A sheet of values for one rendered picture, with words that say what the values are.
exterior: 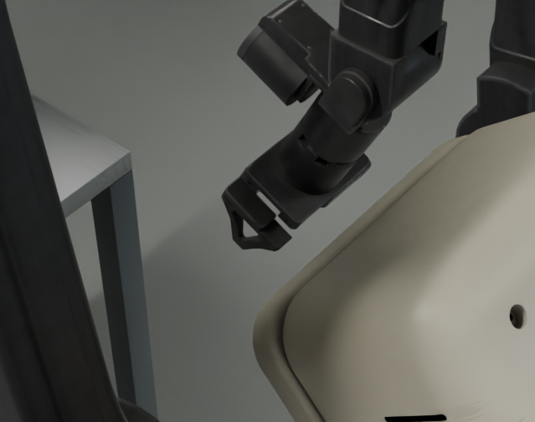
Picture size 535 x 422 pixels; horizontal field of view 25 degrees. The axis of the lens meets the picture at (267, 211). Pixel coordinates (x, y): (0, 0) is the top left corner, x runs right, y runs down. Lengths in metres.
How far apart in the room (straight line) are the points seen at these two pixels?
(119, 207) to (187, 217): 1.03
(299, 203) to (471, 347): 0.51
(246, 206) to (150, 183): 1.61
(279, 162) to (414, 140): 1.72
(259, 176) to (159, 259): 1.46
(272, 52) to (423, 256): 0.44
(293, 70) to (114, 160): 0.55
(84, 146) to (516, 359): 1.02
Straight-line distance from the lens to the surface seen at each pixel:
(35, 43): 3.05
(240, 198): 1.02
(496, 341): 0.53
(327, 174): 0.99
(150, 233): 2.51
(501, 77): 0.79
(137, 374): 1.75
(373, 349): 0.54
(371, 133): 0.94
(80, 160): 1.47
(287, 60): 0.95
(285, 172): 1.01
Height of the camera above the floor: 1.77
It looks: 44 degrees down
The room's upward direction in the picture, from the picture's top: straight up
